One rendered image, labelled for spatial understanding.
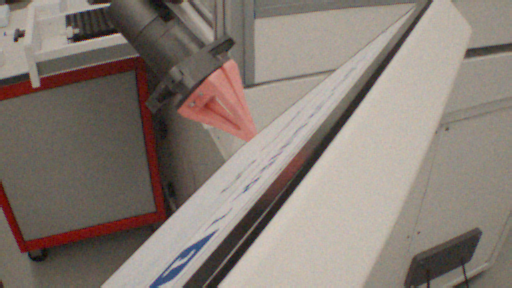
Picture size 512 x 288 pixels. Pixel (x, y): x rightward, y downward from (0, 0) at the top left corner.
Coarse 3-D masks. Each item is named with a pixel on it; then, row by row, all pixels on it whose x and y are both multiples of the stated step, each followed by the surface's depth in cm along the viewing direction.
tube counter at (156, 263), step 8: (264, 152) 32; (256, 160) 31; (248, 168) 31; (240, 176) 30; (232, 184) 30; (224, 192) 30; (216, 200) 29; (208, 208) 29; (200, 216) 28; (192, 224) 28; (184, 232) 28; (192, 232) 25; (176, 240) 27; (168, 248) 27; (176, 248) 24; (160, 256) 26; (168, 256) 24; (152, 264) 26; (160, 264) 24; (144, 272) 26; (152, 272) 23; (136, 280) 25; (144, 280) 23
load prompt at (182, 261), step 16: (352, 64) 38; (336, 80) 36; (336, 96) 27; (320, 112) 27; (304, 128) 26; (288, 144) 26; (272, 160) 25; (256, 176) 25; (240, 192) 24; (256, 192) 20; (224, 208) 24; (240, 208) 20; (208, 224) 23; (224, 224) 20; (192, 240) 22; (208, 240) 19; (176, 256) 22; (192, 256) 19; (160, 272) 21; (176, 272) 18
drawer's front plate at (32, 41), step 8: (32, 8) 117; (32, 16) 111; (32, 24) 107; (32, 32) 103; (24, 40) 98; (32, 40) 101; (40, 40) 122; (24, 48) 96; (32, 48) 99; (32, 56) 98; (32, 64) 99; (32, 72) 100; (32, 80) 101
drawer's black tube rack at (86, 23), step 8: (96, 8) 121; (104, 8) 120; (72, 16) 117; (80, 16) 117; (88, 16) 117; (96, 16) 116; (104, 16) 116; (80, 24) 112; (88, 24) 112; (96, 24) 111; (104, 24) 111; (80, 32) 107; (88, 32) 107; (96, 32) 107; (104, 32) 114; (112, 32) 110; (80, 40) 111
